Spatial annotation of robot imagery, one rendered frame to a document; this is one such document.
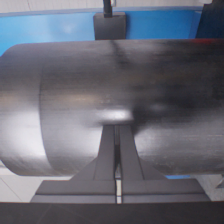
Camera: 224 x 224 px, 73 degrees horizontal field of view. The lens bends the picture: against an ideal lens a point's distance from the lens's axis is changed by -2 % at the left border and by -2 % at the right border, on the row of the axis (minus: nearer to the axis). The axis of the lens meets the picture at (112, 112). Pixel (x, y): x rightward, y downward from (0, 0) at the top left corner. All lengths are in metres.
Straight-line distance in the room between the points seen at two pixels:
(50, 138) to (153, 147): 0.11
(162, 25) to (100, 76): 0.48
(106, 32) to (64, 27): 0.17
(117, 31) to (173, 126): 0.39
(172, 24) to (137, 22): 0.12
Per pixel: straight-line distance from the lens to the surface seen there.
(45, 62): 0.20
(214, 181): 0.66
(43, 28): 0.65
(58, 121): 0.17
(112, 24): 0.51
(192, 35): 0.63
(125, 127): 0.15
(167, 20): 0.62
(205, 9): 0.56
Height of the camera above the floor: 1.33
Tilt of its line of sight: 1 degrees up
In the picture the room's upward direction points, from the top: 91 degrees counter-clockwise
